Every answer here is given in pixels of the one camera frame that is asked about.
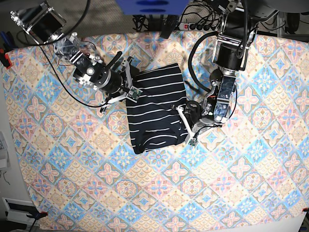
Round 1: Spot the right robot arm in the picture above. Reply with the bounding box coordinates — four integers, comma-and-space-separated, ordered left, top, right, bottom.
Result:
10, 1, 141, 112

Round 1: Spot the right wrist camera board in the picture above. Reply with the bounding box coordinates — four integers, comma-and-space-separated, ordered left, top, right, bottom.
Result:
127, 86, 142, 102

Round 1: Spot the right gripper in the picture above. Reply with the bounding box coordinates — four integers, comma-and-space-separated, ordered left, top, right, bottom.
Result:
100, 57, 133, 114

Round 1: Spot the orange black clamp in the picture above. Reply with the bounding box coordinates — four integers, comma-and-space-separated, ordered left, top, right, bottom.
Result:
0, 31, 19, 70
26, 211, 48, 227

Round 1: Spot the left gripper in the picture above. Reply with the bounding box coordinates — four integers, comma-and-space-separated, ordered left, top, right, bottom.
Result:
176, 101, 222, 140

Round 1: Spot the orange black clamp bottom left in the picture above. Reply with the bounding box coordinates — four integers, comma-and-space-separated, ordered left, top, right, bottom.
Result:
26, 211, 48, 227

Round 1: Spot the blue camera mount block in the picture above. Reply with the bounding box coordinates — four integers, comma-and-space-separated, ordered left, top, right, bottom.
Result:
116, 0, 189, 15

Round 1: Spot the white power strip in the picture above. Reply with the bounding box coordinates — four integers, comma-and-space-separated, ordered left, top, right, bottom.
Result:
178, 23, 216, 31

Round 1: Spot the navy white striped T-shirt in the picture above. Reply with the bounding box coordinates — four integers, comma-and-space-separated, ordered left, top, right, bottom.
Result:
126, 63, 188, 154

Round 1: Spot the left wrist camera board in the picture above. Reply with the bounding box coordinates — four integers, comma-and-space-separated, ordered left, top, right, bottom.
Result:
188, 138, 198, 147

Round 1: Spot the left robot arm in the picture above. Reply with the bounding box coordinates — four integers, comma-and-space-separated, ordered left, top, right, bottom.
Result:
177, 0, 278, 145

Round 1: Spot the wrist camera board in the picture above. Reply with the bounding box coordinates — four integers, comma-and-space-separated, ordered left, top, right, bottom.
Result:
188, 138, 198, 147
127, 86, 142, 102

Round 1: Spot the white vent panel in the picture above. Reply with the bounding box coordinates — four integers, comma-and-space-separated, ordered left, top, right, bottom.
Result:
2, 197, 36, 225

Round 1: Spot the black remote control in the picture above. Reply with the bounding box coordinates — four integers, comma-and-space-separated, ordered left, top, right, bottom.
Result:
160, 15, 180, 39

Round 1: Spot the white box at left edge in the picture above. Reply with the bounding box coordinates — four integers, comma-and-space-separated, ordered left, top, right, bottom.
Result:
0, 132, 10, 171

